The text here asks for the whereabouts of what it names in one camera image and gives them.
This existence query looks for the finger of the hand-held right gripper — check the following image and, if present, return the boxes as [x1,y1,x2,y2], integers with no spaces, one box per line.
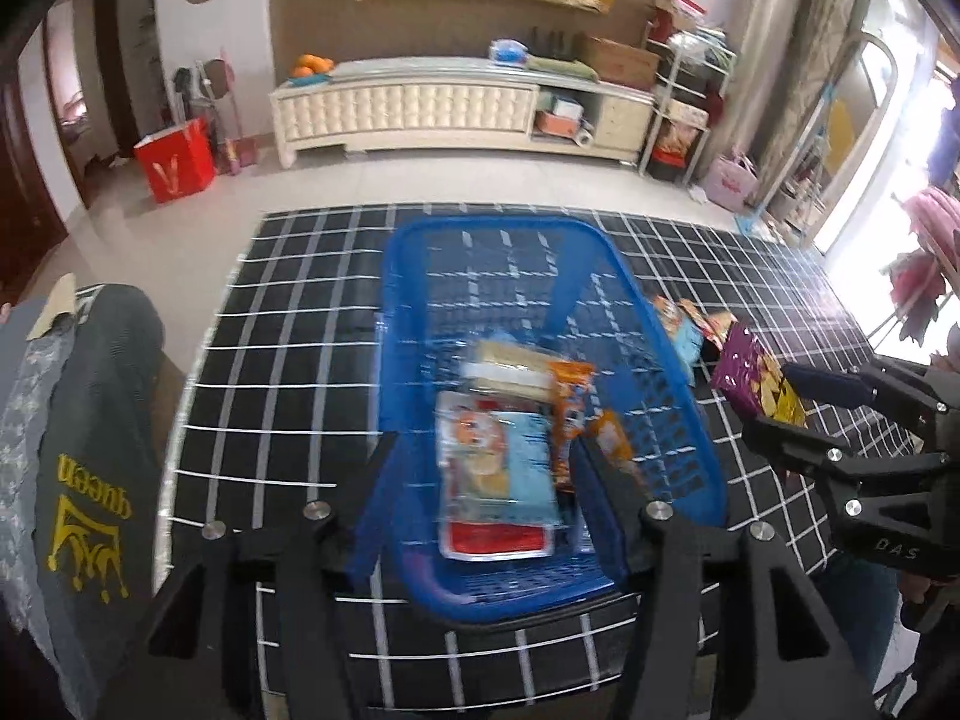
[782,360,960,436]
[739,412,946,488]

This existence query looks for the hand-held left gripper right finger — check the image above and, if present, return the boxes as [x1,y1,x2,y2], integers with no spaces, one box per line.
[566,435,882,720]

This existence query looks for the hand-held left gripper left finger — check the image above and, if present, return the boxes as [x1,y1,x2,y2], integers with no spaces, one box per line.
[97,431,402,720]

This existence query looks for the orange cartoon snack packet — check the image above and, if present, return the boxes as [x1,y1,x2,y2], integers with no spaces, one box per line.
[589,409,638,473]

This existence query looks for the purple snack packet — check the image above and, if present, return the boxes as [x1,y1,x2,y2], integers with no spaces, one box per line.
[711,321,807,428]

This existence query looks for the light blue snack packet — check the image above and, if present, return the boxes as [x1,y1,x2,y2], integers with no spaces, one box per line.
[649,296,706,383]
[437,390,563,526]

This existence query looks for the white band cracker packet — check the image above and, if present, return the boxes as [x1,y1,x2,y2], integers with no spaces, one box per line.
[461,339,560,402]

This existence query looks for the blue plastic basket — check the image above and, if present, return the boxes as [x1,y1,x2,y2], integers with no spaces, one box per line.
[371,216,727,625]

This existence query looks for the person's leg in jeans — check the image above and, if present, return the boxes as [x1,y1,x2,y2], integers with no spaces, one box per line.
[814,555,923,713]

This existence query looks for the red yellow snack packet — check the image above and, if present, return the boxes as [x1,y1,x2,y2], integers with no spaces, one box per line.
[697,311,740,350]

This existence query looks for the black checkered tablecloth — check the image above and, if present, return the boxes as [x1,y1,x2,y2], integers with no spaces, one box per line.
[154,202,901,713]

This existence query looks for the pink hanging clothes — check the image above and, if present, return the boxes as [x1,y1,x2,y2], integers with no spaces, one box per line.
[881,187,960,346]

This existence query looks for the pink gift bag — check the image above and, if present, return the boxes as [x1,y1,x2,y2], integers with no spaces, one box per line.
[709,152,758,209]

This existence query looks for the white metal shelf rack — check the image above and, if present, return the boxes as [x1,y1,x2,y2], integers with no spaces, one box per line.
[637,22,740,185]

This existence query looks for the grey garment with gold print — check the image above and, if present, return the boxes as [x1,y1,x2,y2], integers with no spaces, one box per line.
[30,283,167,720]

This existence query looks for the grey lace cloth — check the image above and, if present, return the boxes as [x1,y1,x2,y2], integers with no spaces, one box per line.
[0,315,76,661]

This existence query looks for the pink broom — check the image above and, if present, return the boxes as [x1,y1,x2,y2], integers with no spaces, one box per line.
[214,52,260,175]

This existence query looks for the white tufted cabinet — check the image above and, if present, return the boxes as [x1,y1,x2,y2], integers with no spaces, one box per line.
[268,56,661,166]

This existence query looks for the red paper bag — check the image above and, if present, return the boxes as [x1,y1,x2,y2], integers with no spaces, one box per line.
[133,118,218,203]

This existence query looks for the cardboard box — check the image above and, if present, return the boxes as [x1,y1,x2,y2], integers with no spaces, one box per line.
[577,36,661,91]

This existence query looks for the green cushion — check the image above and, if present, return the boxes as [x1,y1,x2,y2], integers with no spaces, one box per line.
[525,56,601,83]

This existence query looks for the brown wooden door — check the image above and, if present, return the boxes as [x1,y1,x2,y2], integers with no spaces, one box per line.
[0,0,140,256]

